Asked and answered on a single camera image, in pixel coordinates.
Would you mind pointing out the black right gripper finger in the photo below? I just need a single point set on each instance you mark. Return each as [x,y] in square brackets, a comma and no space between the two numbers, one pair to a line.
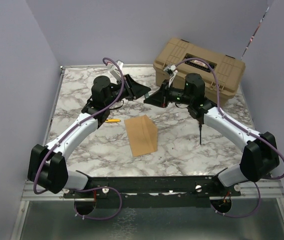
[159,94]
[155,101]

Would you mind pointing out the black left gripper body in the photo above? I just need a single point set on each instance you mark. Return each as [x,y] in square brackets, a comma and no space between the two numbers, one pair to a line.
[127,92]

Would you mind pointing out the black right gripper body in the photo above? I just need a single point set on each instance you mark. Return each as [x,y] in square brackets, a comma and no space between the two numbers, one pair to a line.
[169,92]

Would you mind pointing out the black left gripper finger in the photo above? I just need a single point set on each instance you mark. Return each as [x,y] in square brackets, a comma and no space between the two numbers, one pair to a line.
[131,82]
[139,91]

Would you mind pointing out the brown paper envelope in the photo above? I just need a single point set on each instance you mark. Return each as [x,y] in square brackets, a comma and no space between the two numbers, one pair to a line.
[142,134]

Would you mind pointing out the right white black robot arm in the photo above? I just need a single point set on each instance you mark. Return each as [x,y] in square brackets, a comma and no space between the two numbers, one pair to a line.
[259,150]

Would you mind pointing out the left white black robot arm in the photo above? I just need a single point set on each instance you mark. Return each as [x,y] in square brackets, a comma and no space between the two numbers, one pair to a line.
[47,165]

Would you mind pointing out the yellow utility knife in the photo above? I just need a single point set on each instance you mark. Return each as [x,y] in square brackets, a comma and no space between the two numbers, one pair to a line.
[113,121]

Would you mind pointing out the tan plastic tool case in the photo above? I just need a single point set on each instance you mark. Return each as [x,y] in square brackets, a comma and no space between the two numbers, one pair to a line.
[221,73]

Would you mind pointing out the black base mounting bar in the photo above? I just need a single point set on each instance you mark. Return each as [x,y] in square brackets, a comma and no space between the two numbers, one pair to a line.
[153,192]

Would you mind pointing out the metal sheet front shelf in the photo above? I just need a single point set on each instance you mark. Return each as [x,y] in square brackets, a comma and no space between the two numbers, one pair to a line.
[56,220]

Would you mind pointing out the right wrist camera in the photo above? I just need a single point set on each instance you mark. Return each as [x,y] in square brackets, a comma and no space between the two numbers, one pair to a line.
[171,70]

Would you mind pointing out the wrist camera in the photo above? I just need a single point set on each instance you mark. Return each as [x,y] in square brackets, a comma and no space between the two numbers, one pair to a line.
[114,70]
[171,70]

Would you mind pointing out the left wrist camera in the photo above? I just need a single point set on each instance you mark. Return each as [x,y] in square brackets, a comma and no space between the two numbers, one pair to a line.
[114,70]

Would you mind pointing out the orange handled screwdriver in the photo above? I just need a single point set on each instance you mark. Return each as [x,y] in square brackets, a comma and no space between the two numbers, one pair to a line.
[200,132]

